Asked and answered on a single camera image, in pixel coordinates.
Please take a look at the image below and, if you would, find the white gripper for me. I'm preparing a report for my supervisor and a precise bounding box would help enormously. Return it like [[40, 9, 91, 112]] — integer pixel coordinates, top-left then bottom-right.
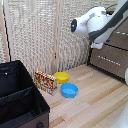
[[90, 39, 108, 50]]

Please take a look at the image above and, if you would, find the yellow bowl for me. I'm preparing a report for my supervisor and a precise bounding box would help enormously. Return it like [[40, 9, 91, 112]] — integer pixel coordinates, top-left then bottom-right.
[[53, 71, 70, 85]]

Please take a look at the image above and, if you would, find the blue bowl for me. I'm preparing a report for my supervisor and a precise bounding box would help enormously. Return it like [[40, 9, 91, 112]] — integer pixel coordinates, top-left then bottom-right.
[[60, 82, 80, 99]]

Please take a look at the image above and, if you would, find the woven folding screen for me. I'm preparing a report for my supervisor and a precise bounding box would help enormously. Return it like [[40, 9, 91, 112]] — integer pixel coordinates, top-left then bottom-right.
[[0, 0, 118, 78]]

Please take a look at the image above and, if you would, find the yellow red food box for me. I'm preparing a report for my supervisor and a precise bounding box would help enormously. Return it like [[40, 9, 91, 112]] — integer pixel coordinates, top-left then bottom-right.
[[34, 70, 58, 96]]

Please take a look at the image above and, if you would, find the black fabric storage box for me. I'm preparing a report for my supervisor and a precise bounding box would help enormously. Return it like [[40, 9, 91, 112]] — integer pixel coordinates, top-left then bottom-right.
[[0, 60, 51, 128]]

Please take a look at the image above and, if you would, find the large drawer metal handle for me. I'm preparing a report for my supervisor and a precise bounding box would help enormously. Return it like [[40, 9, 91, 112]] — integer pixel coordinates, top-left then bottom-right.
[[97, 55, 117, 66]]

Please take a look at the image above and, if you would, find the small drawer metal handle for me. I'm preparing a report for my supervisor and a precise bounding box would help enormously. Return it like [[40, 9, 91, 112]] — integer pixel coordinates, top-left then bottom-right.
[[114, 30, 128, 37]]

